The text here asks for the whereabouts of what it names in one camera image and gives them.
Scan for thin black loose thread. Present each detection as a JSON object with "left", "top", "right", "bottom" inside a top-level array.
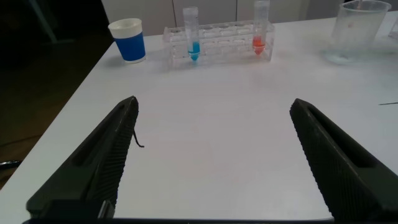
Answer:
[{"left": 132, "top": 128, "right": 145, "bottom": 149}]

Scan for red pigment test tube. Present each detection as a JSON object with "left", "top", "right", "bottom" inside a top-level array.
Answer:
[{"left": 252, "top": 0, "right": 271, "bottom": 56}]

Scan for clear plastic beaker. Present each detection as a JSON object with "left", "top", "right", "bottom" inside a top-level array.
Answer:
[{"left": 323, "top": 0, "right": 392, "bottom": 65}]

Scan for blue white paper cup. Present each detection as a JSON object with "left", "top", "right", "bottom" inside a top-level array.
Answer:
[{"left": 108, "top": 17, "right": 147, "bottom": 65}]

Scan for white folding partition screen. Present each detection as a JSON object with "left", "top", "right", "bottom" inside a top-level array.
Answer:
[{"left": 101, "top": 0, "right": 346, "bottom": 37}]

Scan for chrome tripod leg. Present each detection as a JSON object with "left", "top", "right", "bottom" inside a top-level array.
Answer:
[{"left": 0, "top": 160, "right": 22, "bottom": 170}]

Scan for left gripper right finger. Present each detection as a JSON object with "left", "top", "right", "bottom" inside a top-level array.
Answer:
[{"left": 289, "top": 98, "right": 398, "bottom": 222}]

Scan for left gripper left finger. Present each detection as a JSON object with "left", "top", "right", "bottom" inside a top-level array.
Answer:
[{"left": 26, "top": 95, "right": 139, "bottom": 220}]

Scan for blue pigment test tube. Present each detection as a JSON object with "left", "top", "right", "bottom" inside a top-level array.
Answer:
[{"left": 182, "top": 6, "right": 201, "bottom": 62}]

